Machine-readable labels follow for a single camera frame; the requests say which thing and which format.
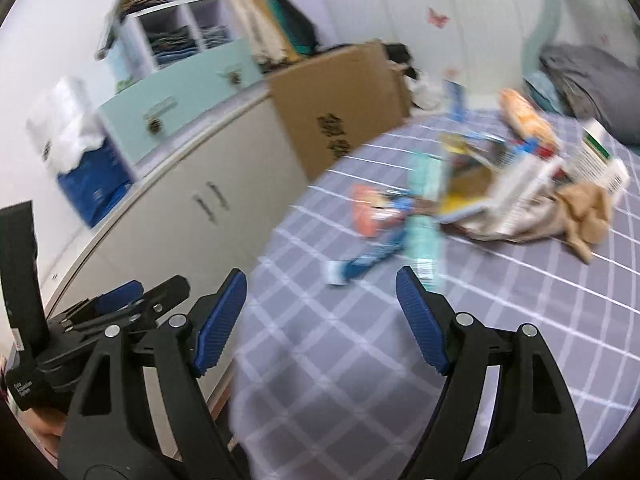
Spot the olive clothes pile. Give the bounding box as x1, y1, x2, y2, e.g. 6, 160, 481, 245
117, 0, 173, 15

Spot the teal long box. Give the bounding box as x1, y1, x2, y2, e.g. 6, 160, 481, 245
404, 152, 447, 290

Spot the folded jeans stack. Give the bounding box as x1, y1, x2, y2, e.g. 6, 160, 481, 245
197, 24, 235, 52
150, 26, 200, 67

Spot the round table checked cloth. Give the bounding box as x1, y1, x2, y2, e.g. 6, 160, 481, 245
227, 107, 640, 480

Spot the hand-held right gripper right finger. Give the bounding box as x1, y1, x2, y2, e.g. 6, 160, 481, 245
395, 265, 589, 480

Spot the teal bunk bed frame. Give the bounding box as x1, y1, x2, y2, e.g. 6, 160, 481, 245
520, 0, 573, 78

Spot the yellow flat packet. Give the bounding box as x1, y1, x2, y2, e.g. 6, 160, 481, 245
440, 170, 497, 224

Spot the black clothes pile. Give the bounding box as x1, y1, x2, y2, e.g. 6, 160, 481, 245
384, 42, 420, 81

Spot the blue toothpaste tube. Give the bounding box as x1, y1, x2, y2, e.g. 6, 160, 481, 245
325, 240, 407, 287

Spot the dark colourful packet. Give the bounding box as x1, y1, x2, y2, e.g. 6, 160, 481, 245
440, 131, 521, 171

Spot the person's left hand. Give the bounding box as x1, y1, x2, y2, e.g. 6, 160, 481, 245
30, 407, 68, 461

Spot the blue bag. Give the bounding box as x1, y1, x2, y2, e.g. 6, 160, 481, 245
56, 137, 135, 230

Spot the white plastic bag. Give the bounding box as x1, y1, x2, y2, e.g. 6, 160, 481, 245
407, 74, 446, 112

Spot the small cardboard box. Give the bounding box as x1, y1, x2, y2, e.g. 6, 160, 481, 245
387, 60, 418, 118

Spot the green white box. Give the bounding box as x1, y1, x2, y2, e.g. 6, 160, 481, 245
569, 117, 632, 196

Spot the small blue white packet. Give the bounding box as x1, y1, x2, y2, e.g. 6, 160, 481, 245
442, 80, 469, 123

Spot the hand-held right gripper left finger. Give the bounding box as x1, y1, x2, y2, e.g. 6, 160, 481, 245
57, 268, 251, 480

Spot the white paper bag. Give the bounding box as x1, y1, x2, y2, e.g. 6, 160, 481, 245
26, 76, 108, 171

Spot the row of hanging clothes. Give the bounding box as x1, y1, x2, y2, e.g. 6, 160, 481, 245
225, 0, 321, 68

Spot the purple cubby shelf unit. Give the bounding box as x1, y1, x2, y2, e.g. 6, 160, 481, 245
107, 0, 263, 93

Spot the light blue checked pillow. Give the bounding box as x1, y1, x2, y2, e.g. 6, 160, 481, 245
524, 71, 568, 117

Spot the white low cabinet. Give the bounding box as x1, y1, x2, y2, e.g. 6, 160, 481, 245
40, 80, 313, 421

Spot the large cardboard box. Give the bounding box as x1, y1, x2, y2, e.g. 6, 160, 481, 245
269, 41, 415, 182

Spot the grey metal handrail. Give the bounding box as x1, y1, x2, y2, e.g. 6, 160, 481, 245
95, 0, 146, 61

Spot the grey quilt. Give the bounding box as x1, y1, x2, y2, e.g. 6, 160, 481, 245
539, 42, 640, 147

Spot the teal drawer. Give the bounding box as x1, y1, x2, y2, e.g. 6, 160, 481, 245
192, 37, 266, 116
96, 72, 201, 171

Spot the orange snack bag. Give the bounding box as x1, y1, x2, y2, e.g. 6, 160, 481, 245
500, 88, 562, 152

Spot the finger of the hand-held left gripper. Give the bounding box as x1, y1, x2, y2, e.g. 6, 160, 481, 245
62, 280, 146, 329
102, 275, 192, 333

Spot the light blue paper sign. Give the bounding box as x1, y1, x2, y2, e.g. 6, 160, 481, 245
106, 42, 132, 92

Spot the orange red snack packet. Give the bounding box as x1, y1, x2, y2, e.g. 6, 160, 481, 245
351, 183, 416, 238

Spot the newsprint paper bag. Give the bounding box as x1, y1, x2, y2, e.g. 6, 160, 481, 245
450, 155, 568, 246

